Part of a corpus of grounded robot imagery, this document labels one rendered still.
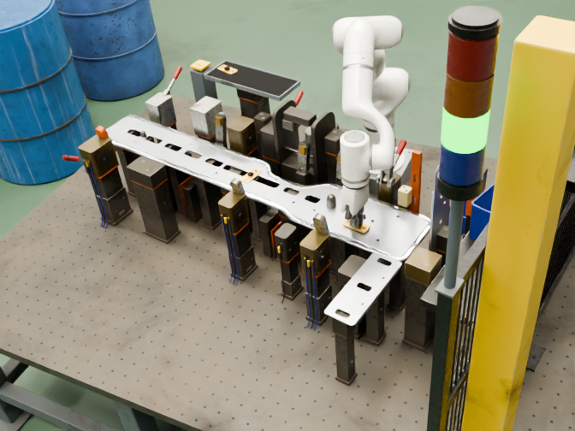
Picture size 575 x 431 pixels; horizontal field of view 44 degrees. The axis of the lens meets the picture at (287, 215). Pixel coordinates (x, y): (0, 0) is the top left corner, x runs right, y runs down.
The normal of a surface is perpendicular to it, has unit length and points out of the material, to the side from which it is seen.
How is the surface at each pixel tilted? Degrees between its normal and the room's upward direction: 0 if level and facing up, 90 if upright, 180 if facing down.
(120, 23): 90
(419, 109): 0
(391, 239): 0
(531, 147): 90
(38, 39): 90
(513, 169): 90
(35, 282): 0
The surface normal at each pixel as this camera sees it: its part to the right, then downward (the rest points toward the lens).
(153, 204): -0.57, 0.57
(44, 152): 0.39, 0.57
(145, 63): 0.77, 0.36
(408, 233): -0.08, -0.76
